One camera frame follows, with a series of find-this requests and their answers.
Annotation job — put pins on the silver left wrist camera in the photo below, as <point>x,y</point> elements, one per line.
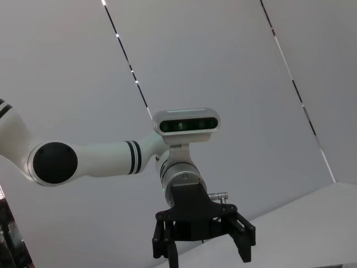
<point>187,125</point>

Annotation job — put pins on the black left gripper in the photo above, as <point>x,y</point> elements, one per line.
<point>192,212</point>

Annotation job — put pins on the dark equipment rack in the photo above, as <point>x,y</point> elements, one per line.
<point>11,237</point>

